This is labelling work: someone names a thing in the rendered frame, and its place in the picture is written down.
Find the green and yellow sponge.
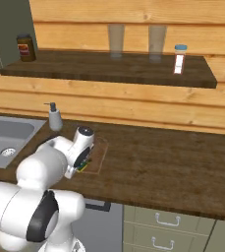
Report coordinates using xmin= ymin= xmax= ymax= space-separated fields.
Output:
xmin=77 ymin=157 xmax=93 ymax=173

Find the pale green drawer front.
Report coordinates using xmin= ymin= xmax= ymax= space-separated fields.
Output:
xmin=122 ymin=221 xmax=214 ymax=252
xmin=123 ymin=204 xmax=217 ymax=236

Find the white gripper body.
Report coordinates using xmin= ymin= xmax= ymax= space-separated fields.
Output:
xmin=65 ymin=162 xmax=82 ymax=180

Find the dark dishwasher handle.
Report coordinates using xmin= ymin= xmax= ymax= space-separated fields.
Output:
xmin=84 ymin=201 xmax=112 ymax=213

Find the grey dishwasher front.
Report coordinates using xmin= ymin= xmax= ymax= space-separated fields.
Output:
xmin=72 ymin=196 xmax=125 ymax=252

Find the grey sink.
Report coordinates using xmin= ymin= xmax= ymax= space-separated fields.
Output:
xmin=0 ymin=114 xmax=48 ymax=170

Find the brown jar with red label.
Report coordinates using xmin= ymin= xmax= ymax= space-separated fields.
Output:
xmin=16 ymin=32 xmax=37 ymax=63

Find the clear drinking glass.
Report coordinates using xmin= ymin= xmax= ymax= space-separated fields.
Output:
xmin=148 ymin=25 xmax=168 ymax=62
xmin=107 ymin=23 xmax=127 ymax=59

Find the brown wooden cutting board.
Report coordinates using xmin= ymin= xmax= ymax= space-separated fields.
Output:
xmin=80 ymin=137 xmax=110 ymax=176

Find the white drawer handle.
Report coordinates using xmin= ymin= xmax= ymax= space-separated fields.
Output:
xmin=154 ymin=212 xmax=182 ymax=227
xmin=150 ymin=236 xmax=176 ymax=251

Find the dark wooden shelf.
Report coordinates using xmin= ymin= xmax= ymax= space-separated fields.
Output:
xmin=0 ymin=48 xmax=218 ymax=90

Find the white bottle with blue cap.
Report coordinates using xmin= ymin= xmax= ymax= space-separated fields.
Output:
xmin=173 ymin=43 xmax=189 ymax=76

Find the grey soap dispenser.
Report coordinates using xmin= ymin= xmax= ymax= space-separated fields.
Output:
xmin=43 ymin=101 xmax=64 ymax=132

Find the pale green cupboard door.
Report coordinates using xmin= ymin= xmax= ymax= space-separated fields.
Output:
xmin=211 ymin=219 xmax=225 ymax=252

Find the olive green cupboard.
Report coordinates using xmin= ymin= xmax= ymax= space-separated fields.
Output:
xmin=0 ymin=0 xmax=39 ymax=75

